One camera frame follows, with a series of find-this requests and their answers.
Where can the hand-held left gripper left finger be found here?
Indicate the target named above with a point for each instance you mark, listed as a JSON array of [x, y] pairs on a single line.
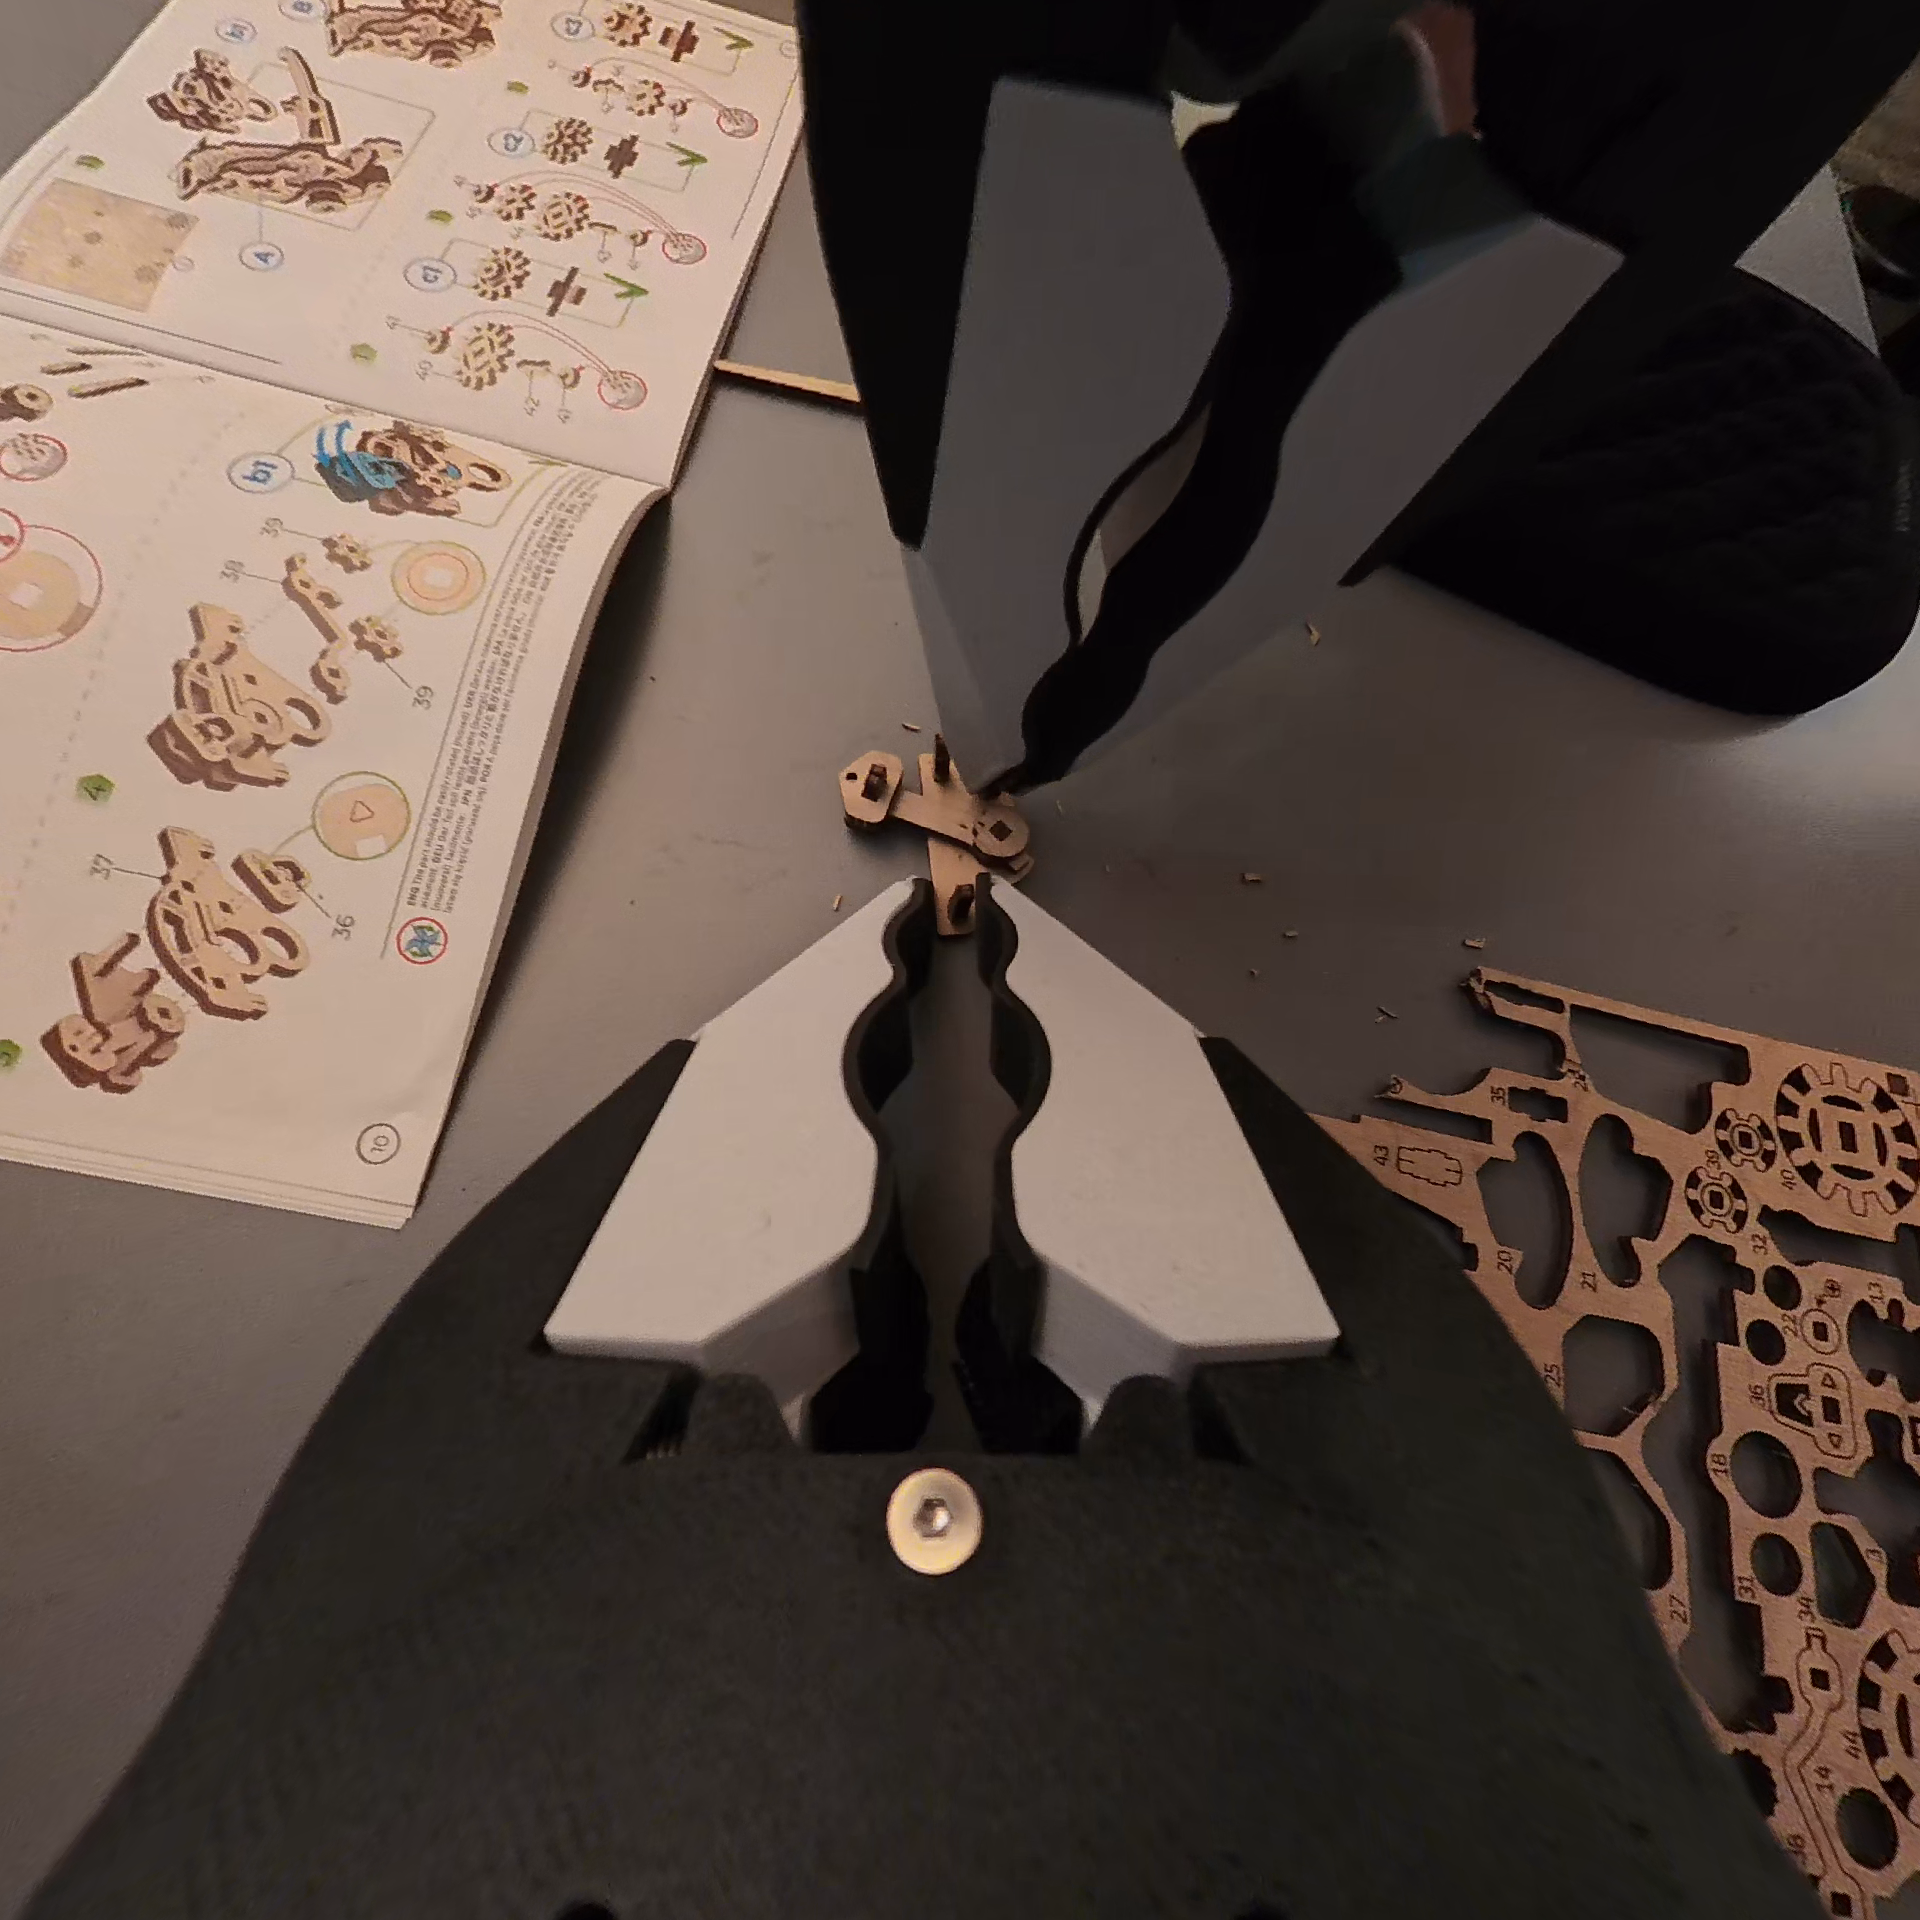
[[718, 1200]]

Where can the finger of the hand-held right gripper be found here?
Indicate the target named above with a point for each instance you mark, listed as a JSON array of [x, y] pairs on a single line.
[[1062, 330], [1424, 388]]

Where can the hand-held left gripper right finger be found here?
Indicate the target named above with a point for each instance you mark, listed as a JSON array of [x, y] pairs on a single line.
[[1189, 1200]]

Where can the small wooden model assembly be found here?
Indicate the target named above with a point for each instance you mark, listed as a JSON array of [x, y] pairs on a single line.
[[947, 816]]

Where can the wooden laser-cut parts sheet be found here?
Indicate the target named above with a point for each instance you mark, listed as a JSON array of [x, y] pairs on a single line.
[[1384, 1155]]

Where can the thin wooden stick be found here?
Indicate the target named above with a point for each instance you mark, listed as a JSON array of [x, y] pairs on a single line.
[[790, 381]]

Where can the open instruction booklet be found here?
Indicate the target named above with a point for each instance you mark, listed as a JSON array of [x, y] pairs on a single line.
[[229, 751]]

